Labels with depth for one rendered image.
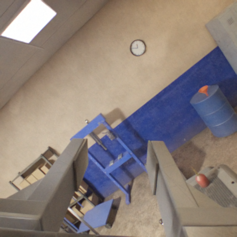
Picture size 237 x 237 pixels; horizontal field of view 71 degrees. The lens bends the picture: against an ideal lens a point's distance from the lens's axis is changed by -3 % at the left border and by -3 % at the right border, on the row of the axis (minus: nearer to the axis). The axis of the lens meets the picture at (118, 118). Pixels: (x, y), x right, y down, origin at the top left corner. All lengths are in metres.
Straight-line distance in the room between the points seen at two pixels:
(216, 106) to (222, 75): 0.99
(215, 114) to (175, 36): 1.74
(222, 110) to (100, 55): 2.59
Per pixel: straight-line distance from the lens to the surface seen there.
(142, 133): 4.03
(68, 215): 5.00
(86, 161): 0.16
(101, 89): 3.80
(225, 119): 3.64
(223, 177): 1.22
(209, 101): 3.42
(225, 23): 3.75
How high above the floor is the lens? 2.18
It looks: 11 degrees down
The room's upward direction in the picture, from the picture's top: 41 degrees counter-clockwise
